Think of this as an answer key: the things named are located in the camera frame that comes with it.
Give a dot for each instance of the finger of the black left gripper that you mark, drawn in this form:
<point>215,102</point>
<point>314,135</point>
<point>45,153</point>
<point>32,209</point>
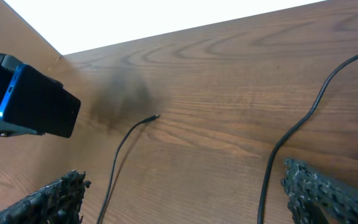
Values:
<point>9,130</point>
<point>8,65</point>

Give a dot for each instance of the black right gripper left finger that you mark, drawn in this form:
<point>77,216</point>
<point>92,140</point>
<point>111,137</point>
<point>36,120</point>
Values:
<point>57,202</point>

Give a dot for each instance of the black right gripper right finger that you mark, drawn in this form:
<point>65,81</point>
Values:
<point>317,198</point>

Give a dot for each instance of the blue Galaxy smartphone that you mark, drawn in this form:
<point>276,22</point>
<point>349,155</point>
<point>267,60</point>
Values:
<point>35,101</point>

